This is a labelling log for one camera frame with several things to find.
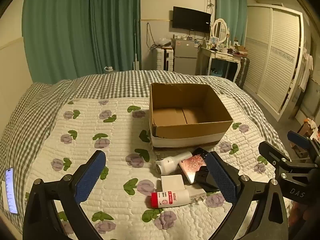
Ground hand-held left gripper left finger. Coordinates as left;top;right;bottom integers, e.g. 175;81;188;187
22;150;107;240

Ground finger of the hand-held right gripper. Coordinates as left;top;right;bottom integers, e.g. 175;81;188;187
258;141;316;174
287;130;320;156

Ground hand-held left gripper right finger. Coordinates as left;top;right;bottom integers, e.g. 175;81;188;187
203;151;289;240

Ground black case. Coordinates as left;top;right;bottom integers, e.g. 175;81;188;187
192;147;218;191

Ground pink patterned phone case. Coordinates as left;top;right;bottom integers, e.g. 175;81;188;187
178;154;208;184

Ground white power adapter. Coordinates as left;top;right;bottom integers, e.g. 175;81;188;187
161;175;207;204

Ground white hair dryer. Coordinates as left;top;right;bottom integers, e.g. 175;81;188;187
155;151;193;175

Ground white bottle with red cap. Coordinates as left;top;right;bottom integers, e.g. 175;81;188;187
151;189;190;209

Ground brown cardboard box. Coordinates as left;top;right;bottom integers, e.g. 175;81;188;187
149;82;234;152

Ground white floral quilt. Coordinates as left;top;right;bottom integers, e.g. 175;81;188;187
32;96;292;240

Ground hanging white clothes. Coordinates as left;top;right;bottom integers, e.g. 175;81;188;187
299;52;314;92

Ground smartphone with lit screen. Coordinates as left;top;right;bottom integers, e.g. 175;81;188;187
5;167;20;216

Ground grey checked bedsheet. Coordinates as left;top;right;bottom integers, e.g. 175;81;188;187
0;70;300;240

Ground white louvred wardrobe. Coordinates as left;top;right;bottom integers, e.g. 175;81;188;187
244;4;307;117

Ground dark suitcase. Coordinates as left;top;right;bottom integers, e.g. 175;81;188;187
235;56;251;89

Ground blue plastic basket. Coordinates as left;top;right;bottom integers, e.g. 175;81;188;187
210;67;227;78

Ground white dressing table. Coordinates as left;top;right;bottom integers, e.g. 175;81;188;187
199;45;245;82

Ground white flat mop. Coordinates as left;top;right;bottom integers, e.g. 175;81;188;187
132;19;141;71

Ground small grey fridge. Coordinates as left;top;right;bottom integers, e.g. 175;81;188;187
171;38;201;74

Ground white ribbed suitcase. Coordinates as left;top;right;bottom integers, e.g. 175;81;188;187
153;47;174;72

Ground oval white vanity mirror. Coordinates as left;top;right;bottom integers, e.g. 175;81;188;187
211;18;229;44

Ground narrow green curtain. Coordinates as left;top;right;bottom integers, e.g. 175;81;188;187
215;0;248;47

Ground wide green curtain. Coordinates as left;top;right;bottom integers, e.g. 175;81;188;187
22;0;142;84

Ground black wall television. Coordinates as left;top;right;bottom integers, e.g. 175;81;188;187
172;6;211;34

